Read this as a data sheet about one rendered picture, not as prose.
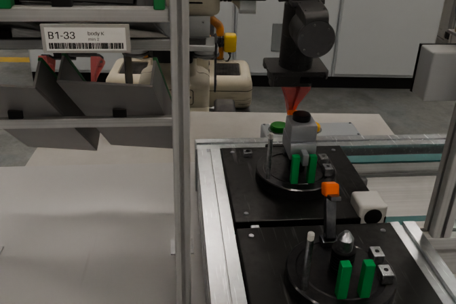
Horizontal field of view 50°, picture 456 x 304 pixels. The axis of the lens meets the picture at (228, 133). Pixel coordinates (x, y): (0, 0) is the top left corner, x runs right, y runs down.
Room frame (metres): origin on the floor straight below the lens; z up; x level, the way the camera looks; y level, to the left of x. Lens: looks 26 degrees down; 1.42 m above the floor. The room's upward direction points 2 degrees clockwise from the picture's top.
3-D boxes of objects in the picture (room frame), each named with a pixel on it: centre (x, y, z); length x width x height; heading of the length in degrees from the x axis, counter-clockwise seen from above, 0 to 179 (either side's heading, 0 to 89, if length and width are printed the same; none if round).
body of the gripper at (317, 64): (0.80, -0.11, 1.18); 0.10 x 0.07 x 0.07; 97
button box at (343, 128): (0.96, -0.18, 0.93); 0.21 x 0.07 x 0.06; 97
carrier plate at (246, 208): (0.74, -0.12, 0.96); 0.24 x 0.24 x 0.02; 7
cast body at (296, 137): (0.73, -0.12, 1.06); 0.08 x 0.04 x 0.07; 6
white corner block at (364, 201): (0.65, -0.23, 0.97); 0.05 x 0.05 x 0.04; 7
